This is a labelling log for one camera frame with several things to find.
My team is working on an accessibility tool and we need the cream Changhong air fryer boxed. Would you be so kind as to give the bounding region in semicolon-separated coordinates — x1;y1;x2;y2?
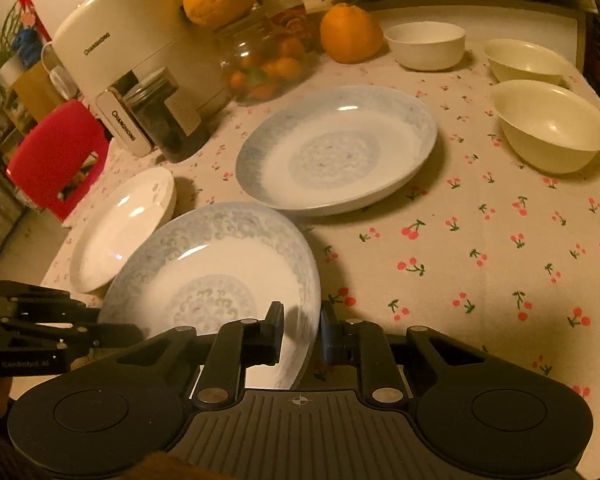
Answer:
53;0;230;157

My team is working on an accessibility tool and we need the white floral plate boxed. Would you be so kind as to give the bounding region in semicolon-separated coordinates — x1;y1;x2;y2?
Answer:
69;167;176;292

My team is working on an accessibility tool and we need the cherry print tablecloth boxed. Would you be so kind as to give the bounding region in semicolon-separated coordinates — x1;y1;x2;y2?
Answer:
40;41;600;476

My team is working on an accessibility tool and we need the white round bowl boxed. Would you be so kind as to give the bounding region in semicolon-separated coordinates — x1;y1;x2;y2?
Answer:
385;21;466;72

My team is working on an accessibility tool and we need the large orange citrus on table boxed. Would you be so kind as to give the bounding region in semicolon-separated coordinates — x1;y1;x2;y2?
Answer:
320;3;384;64

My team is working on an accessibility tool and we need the blue patterned plate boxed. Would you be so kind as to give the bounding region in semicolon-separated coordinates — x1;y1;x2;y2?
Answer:
98;202;321;390
235;84;438;217

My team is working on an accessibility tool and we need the cream bowl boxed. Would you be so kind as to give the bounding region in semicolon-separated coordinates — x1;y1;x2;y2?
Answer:
491;79;600;174
483;39;567;84

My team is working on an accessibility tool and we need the green potted plant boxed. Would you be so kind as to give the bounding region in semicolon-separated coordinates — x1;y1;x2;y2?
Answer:
0;3;43;105

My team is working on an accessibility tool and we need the glass jar of kumquats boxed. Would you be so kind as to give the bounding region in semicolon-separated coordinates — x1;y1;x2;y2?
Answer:
215;8;313;105

